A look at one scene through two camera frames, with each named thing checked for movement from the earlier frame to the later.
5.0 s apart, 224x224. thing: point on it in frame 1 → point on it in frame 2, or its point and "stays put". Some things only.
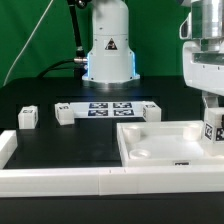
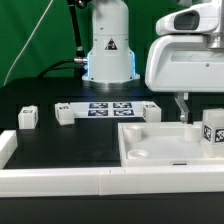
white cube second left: (64, 113) stays put
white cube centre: (151, 111) stays put
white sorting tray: (170, 143) stays put
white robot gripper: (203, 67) → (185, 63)
